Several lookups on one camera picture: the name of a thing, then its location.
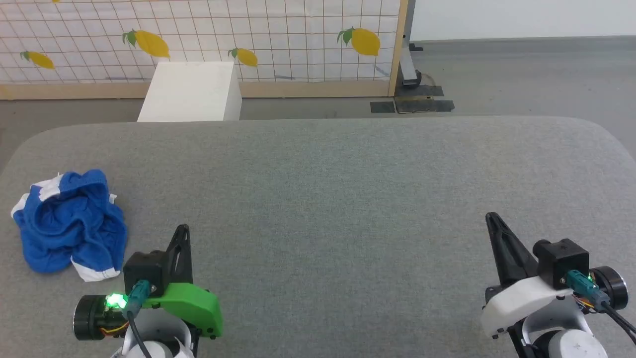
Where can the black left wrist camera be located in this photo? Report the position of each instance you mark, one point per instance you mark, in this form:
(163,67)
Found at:
(144,271)

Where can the white box stool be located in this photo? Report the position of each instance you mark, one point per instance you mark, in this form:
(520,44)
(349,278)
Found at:
(191,92)

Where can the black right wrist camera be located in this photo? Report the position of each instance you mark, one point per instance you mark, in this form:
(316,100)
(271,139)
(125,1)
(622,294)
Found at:
(564,261)

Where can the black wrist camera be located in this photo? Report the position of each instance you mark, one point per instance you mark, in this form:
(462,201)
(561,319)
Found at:
(144,271)
(564,261)

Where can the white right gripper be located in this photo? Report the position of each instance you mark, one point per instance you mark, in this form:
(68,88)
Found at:
(521,303)

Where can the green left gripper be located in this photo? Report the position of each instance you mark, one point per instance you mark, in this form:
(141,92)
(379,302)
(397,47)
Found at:
(191,303)

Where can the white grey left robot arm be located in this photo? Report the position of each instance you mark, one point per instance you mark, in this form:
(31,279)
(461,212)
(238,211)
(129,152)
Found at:
(149,338)

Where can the blue shorts with white trim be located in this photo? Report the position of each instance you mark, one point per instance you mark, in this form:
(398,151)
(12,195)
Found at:
(69,226)

